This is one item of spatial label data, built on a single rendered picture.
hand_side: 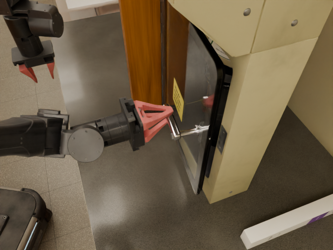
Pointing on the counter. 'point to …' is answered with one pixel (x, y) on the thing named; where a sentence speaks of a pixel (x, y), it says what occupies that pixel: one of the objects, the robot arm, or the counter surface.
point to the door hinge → (161, 45)
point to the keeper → (222, 139)
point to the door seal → (217, 105)
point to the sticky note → (178, 99)
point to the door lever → (176, 135)
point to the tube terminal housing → (263, 90)
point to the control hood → (224, 21)
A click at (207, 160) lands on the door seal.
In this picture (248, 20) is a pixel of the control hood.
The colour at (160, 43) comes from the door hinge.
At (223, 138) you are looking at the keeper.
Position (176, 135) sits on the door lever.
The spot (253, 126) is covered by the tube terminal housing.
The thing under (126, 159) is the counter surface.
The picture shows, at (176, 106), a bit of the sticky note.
